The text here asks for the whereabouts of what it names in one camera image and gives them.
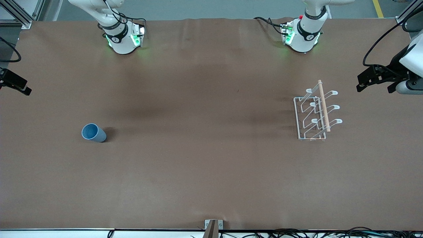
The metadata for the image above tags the blue plastic cup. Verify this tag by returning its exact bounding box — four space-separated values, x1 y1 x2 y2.
81 123 107 143

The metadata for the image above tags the metal base connector box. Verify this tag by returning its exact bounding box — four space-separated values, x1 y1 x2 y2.
280 21 295 46
132 22 146 47

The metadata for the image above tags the brown table cover sheet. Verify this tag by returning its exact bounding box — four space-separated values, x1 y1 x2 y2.
0 17 423 231

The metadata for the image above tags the white wire cup holder rack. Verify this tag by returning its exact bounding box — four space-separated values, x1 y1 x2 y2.
293 80 343 141

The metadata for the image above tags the aluminium frame profile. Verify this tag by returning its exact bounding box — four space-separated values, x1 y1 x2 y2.
0 0 45 29
395 0 423 25

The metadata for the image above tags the black left arm base cable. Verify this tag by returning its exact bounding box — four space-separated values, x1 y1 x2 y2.
253 16 287 35

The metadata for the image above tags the black arm base cable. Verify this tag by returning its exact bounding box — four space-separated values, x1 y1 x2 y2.
97 0 147 31
253 16 287 35

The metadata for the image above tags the black right arm base cable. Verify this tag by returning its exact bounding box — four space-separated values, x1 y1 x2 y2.
97 0 147 31

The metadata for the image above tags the black cable bundle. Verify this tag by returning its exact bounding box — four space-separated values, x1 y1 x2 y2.
218 226 423 238

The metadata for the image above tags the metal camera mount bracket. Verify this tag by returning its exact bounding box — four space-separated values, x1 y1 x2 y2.
203 219 224 238

